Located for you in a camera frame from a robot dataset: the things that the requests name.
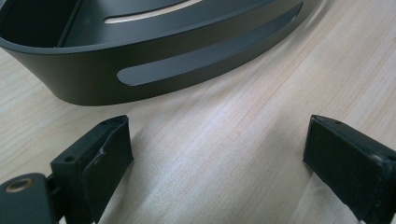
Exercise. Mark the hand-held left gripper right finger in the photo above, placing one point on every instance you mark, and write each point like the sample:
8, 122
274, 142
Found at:
345, 161

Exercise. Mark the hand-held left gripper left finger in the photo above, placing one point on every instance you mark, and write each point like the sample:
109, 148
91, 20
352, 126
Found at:
96, 161

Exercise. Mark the dark grey slotted plastic basket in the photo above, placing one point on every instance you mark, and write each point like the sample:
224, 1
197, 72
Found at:
93, 77

